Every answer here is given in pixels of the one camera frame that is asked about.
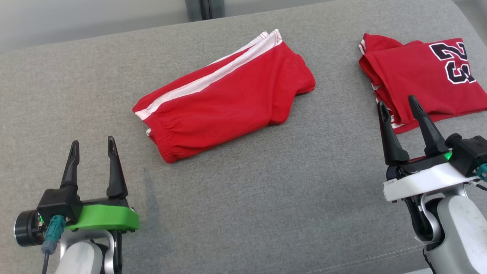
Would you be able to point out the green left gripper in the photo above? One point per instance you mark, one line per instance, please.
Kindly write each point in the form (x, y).
(106, 219)

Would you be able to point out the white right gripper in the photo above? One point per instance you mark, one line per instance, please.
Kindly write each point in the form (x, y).
(418, 182)

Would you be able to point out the red shorts with white stripes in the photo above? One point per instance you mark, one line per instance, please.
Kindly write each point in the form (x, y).
(228, 110)

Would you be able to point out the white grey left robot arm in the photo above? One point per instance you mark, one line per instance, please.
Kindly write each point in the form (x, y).
(80, 258)

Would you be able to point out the red jersey with black number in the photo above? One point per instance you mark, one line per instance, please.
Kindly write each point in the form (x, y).
(411, 72)

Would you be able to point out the grey fabric sofa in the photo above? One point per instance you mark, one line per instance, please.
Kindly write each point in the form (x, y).
(243, 198)

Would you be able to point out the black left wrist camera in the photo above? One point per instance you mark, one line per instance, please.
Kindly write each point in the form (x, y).
(57, 203)

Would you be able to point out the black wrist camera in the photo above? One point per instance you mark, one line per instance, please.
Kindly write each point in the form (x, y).
(57, 203)
(470, 152)

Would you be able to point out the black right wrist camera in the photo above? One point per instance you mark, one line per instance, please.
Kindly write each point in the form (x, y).
(470, 152)

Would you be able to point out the grey metal frame post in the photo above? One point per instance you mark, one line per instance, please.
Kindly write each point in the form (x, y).
(205, 9)

